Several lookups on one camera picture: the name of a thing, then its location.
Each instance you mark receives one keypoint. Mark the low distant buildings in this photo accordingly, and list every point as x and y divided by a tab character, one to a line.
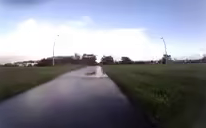
194	60
24	63

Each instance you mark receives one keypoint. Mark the green grass field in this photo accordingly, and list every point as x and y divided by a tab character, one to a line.
14	78
171	90

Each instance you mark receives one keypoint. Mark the dark wet asphalt path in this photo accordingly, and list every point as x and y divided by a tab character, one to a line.
77	100

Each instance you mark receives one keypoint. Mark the pale street lamp pole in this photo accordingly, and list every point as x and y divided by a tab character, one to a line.
165	50
53	53

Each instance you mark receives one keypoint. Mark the row of dark trees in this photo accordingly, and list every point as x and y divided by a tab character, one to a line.
91	60

